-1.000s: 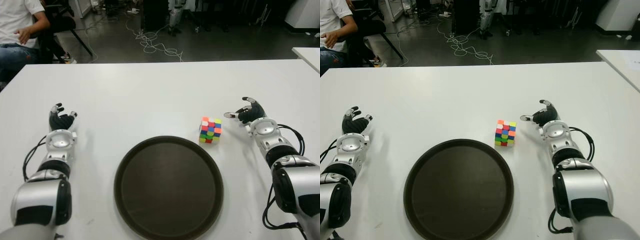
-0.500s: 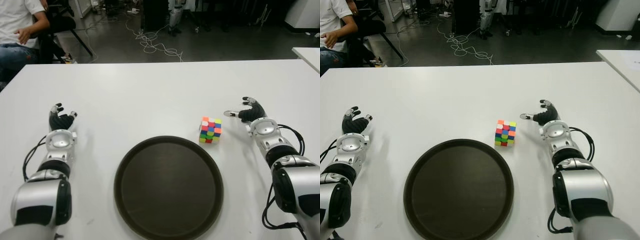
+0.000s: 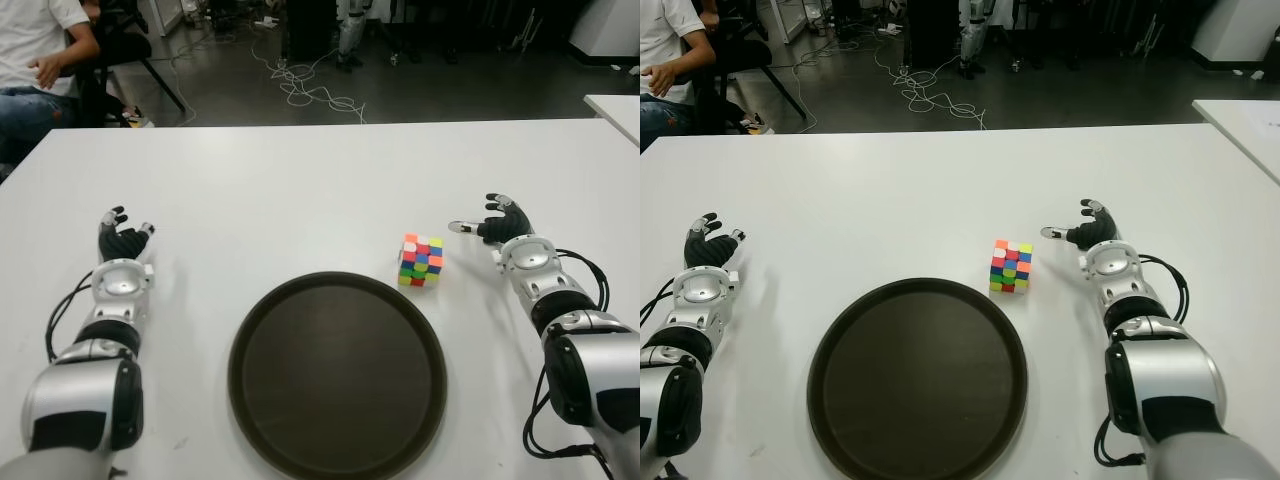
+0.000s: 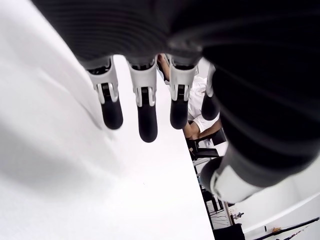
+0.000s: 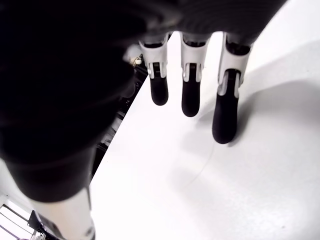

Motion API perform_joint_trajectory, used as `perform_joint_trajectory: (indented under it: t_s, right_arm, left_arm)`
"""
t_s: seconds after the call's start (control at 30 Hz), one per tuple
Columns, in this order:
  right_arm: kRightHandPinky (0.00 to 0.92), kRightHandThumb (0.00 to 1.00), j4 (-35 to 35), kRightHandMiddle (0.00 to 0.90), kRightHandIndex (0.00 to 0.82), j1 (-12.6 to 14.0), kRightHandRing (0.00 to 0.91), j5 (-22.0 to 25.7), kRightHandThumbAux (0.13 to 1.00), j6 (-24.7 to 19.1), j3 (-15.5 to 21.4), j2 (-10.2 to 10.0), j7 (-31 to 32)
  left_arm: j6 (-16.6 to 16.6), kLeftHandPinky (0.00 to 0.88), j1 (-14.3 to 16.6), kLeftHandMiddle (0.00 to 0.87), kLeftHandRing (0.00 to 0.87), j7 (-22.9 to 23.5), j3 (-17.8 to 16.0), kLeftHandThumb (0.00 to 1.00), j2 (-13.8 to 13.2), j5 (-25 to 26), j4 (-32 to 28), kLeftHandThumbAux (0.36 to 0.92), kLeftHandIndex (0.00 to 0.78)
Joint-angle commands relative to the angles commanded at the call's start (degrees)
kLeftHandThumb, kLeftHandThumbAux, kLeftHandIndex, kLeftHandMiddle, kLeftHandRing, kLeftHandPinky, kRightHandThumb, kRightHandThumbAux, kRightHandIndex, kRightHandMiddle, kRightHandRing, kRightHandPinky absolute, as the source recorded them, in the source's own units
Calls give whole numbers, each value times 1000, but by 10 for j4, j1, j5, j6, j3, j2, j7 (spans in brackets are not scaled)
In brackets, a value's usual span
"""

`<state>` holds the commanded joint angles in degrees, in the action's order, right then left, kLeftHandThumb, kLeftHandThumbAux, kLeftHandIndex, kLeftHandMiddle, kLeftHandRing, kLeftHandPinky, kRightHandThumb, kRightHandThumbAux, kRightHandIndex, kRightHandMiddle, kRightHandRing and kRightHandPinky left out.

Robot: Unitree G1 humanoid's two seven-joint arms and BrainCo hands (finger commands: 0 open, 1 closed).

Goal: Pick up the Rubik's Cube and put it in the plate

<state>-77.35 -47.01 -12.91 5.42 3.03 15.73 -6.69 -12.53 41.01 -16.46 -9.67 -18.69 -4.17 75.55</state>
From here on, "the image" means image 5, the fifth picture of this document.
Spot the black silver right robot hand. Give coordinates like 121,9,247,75
0,0,288,240

